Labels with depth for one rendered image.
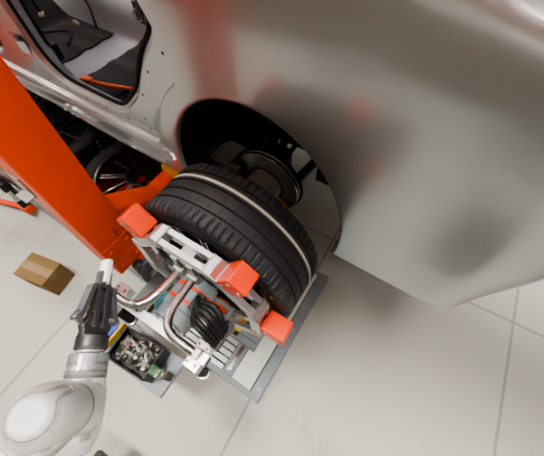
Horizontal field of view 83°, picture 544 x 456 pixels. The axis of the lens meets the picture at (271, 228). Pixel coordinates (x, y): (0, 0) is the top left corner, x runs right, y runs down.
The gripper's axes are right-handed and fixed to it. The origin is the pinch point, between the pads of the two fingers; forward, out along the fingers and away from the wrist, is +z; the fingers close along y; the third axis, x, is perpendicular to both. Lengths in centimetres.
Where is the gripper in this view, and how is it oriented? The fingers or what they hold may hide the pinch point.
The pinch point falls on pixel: (105, 271)
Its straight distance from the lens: 96.9
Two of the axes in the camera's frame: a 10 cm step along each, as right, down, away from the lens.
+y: -3.8, -3.9, -8.4
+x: -9.2, 2.1, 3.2
